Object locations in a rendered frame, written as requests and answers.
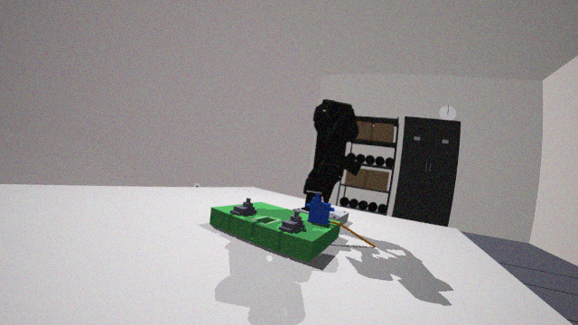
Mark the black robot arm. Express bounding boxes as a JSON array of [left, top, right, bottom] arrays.
[[302, 99, 361, 211]]

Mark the green rectangular deck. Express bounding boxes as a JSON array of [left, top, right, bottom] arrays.
[[210, 198, 340, 262]]

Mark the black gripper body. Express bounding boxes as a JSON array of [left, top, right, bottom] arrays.
[[318, 144, 345, 178]]

